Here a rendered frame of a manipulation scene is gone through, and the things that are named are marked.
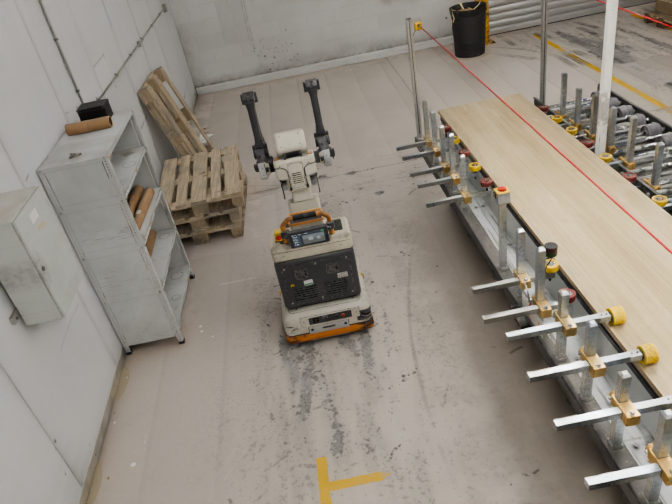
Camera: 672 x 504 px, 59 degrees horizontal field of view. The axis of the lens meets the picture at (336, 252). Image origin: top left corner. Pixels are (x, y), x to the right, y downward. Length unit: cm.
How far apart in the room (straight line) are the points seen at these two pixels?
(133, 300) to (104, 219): 67
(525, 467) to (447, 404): 59
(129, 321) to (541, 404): 286
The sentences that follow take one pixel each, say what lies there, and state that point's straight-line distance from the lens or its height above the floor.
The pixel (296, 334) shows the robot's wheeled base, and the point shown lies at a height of 14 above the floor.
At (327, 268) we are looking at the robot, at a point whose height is 57.
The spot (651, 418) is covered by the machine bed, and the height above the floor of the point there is 70.
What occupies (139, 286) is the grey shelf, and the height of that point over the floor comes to 58.
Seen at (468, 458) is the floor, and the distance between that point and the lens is 348.
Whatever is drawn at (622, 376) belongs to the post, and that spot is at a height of 110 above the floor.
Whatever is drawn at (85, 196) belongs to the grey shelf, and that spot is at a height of 132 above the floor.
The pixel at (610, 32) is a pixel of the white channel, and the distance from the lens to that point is 413.
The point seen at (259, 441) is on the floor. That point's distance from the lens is 376.
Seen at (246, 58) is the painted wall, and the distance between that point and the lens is 1017.
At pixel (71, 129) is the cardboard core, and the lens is 447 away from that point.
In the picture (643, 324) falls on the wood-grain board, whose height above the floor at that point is 90.
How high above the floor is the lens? 279
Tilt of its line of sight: 33 degrees down
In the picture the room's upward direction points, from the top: 12 degrees counter-clockwise
